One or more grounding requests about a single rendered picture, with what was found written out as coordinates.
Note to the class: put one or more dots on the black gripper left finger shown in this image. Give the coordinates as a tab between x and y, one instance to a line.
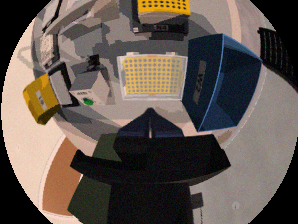
137	127

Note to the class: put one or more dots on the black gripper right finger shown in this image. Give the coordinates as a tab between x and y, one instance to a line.
163	128

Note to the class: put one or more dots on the dark blue bin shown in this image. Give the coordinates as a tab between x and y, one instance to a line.
232	73

